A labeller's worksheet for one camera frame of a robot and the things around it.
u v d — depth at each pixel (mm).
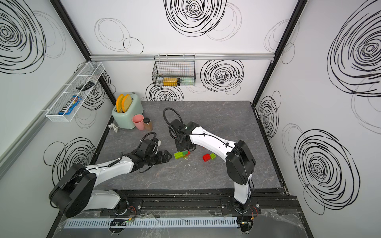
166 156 789
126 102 933
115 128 963
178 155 866
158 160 783
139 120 1009
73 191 421
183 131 593
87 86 789
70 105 678
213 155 905
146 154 696
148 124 986
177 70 989
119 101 910
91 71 913
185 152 869
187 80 867
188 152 871
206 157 895
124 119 960
